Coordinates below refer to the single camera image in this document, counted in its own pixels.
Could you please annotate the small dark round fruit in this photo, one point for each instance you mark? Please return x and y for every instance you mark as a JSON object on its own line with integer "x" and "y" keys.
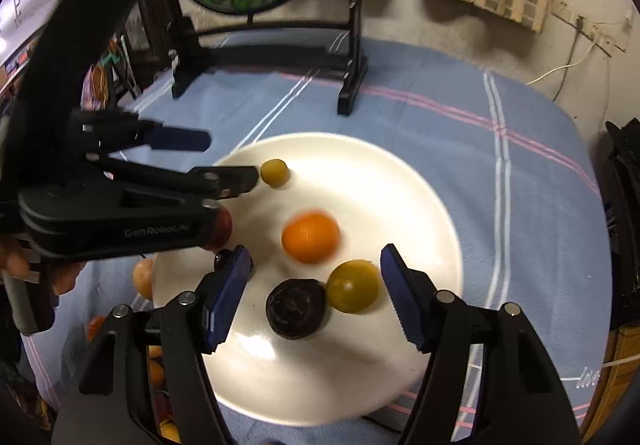
{"x": 221, "y": 259}

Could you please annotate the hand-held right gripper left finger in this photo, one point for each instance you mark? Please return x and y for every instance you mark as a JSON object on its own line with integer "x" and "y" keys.
{"x": 226, "y": 297}

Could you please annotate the small green round fruit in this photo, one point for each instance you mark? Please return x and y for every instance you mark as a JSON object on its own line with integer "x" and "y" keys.
{"x": 274, "y": 172}

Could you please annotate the dark purple round fruit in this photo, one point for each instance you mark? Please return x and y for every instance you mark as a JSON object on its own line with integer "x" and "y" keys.
{"x": 296, "y": 308}

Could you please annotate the yellow-green round fruit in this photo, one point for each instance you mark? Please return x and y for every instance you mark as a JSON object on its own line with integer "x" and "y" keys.
{"x": 352, "y": 287}

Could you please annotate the orange mandarin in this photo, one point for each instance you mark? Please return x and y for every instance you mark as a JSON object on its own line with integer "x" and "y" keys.
{"x": 156, "y": 372}
{"x": 310, "y": 237}
{"x": 95, "y": 326}

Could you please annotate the tan spotted fruit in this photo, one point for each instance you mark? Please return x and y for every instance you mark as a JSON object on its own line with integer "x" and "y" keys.
{"x": 142, "y": 277}

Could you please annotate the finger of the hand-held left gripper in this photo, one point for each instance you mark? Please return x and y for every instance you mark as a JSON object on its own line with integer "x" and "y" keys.
{"x": 235, "y": 177}
{"x": 180, "y": 138}

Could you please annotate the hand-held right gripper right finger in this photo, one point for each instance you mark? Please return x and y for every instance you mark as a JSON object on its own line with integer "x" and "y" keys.
{"x": 400, "y": 297}

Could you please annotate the yellow oval fruit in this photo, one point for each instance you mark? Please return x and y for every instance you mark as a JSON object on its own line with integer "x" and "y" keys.
{"x": 170, "y": 433}

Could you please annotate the red round fruit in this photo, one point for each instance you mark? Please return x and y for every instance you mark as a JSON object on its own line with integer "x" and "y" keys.
{"x": 222, "y": 230}

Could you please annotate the white round plate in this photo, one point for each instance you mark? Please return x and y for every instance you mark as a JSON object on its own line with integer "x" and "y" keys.
{"x": 325, "y": 375}

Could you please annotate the white wall power strip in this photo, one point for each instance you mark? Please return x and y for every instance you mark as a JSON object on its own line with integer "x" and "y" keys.
{"x": 592, "y": 27}

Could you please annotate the person's left hand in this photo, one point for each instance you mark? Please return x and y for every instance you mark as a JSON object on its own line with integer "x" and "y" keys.
{"x": 15, "y": 262}

